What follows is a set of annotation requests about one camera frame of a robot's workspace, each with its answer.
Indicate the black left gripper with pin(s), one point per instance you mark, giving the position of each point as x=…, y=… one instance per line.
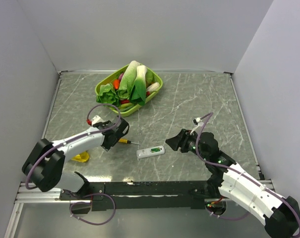
x=107, y=147

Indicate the red chili pepper toy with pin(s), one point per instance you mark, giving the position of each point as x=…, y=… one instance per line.
x=127, y=100

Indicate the green lettuce toy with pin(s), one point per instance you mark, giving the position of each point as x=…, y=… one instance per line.
x=108, y=95

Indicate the orange carrot toy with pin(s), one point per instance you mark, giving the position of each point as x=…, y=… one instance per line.
x=116, y=84

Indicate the dark green bok choy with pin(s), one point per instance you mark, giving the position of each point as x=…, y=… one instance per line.
x=138, y=92

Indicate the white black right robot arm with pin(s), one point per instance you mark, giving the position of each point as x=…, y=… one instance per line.
x=279, y=215

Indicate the light green plastic basket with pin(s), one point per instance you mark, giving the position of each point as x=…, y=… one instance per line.
x=151, y=77

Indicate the light green cabbage toy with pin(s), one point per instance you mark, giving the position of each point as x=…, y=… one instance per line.
x=127, y=80

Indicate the yellow napa cabbage toy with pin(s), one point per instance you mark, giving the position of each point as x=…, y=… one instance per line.
x=82, y=157

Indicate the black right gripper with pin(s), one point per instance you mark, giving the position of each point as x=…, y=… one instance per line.
x=181, y=140

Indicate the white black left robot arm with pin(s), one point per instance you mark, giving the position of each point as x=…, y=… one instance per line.
x=44, y=166

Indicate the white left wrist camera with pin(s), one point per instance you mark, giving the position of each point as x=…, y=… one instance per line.
x=97, y=122

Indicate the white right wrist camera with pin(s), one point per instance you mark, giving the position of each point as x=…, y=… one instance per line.
x=198, y=122

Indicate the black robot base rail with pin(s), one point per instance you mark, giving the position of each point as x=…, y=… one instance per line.
x=102, y=196

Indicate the yellow handled screwdriver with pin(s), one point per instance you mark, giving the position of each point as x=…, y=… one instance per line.
x=126, y=141

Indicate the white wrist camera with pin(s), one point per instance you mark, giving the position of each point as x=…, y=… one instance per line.
x=198, y=122
x=97, y=122

